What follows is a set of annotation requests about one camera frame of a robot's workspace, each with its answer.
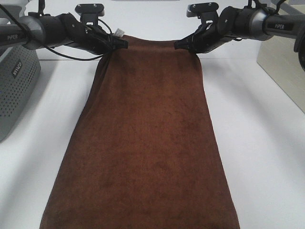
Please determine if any beige storage box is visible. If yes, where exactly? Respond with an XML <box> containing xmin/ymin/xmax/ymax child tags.
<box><xmin>257</xmin><ymin>37</ymin><xmax>305</xmax><ymax>111</ymax></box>

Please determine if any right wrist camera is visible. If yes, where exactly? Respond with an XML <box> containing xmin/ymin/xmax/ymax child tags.
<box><xmin>186</xmin><ymin>2</ymin><xmax>219</xmax><ymax>24</ymax></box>

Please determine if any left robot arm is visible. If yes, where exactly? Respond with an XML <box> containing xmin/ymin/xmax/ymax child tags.
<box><xmin>0</xmin><ymin>13</ymin><xmax>128</xmax><ymax>55</ymax></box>

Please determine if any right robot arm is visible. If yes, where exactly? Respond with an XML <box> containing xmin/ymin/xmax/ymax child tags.
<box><xmin>174</xmin><ymin>2</ymin><xmax>305</xmax><ymax>56</ymax></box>

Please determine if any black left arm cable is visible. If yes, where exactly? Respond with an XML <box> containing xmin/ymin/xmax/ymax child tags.
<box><xmin>0</xmin><ymin>0</ymin><xmax>113</xmax><ymax>60</ymax></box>

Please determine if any brown towel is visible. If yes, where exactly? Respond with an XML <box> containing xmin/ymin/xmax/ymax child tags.
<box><xmin>40</xmin><ymin>35</ymin><xmax>240</xmax><ymax>229</ymax></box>

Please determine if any grey perforated plastic basket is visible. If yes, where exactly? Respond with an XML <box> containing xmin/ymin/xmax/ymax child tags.
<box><xmin>0</xmin><ymin>46</ymin><xmax>41</xmax><ymax>141</ymax></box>

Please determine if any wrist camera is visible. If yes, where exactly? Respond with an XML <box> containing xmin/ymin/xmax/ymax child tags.
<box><xmin>75</xmin><ymin>3</ymin><xmax>104</xmax><ymax>26</ymax></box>
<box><xmin>186</xmin><ymin>2</ymin><xmax>219</xmax><ymax>24</ymax></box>

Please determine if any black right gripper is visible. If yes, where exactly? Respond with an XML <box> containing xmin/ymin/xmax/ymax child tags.
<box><xmin>174</xmin><ymin>6</ymin><xmax>241</xmax><ymax>53</ymax></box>

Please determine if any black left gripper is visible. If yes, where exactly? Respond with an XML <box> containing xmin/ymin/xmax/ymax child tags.
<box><xmin>57</xmin><ymin>13</ymin><xmax>129</xmax><ymax>54</ymax></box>

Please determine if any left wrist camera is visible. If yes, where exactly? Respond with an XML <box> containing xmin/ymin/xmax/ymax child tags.
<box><xmin>75</xmin><ymin>3</ymin><xmax>104</xmax><ymax>26</ymax></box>

